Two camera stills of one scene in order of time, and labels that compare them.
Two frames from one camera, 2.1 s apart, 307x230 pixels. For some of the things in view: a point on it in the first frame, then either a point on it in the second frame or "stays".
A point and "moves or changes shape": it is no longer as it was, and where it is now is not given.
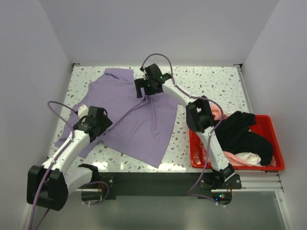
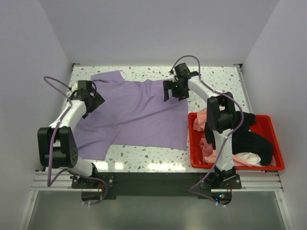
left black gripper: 105,123 -> 98,100
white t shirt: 249,157 stays
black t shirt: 235,137 stays
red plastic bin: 264,125 stays
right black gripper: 141,83 -> 169,85
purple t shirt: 141,126 moves or changes shape
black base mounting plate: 213,185 stays
